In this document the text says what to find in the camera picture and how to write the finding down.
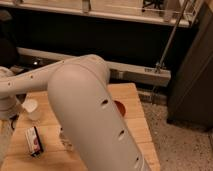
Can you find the metal pole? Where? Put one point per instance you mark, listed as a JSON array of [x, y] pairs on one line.
[[160, 63]]

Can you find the dark cabinet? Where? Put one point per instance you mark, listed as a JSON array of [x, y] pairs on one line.
[[190, 97]]

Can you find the clear plastic bottle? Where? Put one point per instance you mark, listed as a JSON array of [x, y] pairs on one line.
[[64, 140]]

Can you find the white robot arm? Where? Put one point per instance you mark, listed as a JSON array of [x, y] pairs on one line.
[[77, 90]]

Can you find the white paper cup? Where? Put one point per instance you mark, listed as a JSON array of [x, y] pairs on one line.
[[32, 108]]

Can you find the orange bowl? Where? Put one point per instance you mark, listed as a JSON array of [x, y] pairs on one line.
[[121, 108]]

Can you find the black office chair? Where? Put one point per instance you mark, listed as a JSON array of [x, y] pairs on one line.
[[9, 55]]

